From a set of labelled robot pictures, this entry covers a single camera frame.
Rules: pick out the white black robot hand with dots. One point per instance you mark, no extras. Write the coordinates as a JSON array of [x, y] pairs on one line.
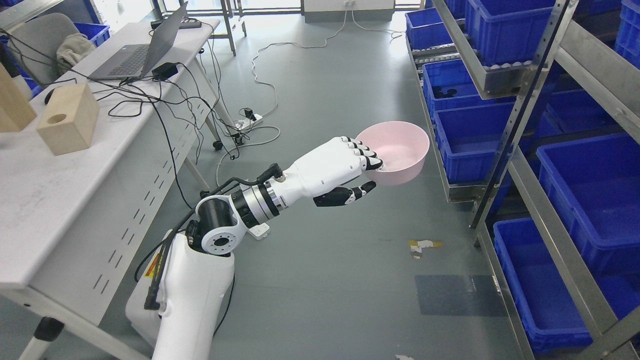
[[321, 174]]

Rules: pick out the white desk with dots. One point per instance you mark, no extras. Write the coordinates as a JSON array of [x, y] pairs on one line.
[[71, 224]]

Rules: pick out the grey office chair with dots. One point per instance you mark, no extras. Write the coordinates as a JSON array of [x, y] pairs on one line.
[[48, 46]]

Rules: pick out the white power strip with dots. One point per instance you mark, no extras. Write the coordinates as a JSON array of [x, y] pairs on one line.
[[245, 124]]

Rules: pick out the wooden block with hole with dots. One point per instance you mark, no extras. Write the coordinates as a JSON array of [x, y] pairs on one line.
[[68, 123]]

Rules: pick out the black power adapter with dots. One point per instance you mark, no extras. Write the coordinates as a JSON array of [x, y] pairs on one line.
[[164, 71]]

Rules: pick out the pink ikea bowl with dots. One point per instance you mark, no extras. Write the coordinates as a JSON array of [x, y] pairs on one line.
[[401, 145]]

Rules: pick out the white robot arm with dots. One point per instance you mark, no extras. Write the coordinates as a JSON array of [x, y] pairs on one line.
[[181, 285]]

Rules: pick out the grey laptop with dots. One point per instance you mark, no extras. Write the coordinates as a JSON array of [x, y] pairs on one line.
[[133, 61]]

